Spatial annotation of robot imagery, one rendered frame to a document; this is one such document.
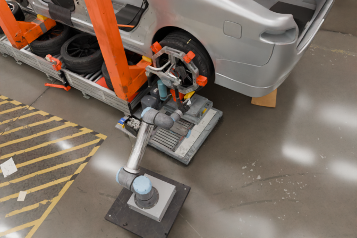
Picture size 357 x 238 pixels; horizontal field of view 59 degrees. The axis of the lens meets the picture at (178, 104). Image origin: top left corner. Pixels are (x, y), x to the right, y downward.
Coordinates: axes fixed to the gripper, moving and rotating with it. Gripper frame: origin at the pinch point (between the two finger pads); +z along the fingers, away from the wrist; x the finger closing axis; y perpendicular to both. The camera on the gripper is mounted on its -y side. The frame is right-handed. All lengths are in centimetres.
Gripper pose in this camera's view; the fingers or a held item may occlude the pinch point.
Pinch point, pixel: (188, 98)
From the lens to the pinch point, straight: 331.6
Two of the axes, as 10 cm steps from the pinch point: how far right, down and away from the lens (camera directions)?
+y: 6.5, 7.3, 2.1
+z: 5.5, -6.4, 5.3
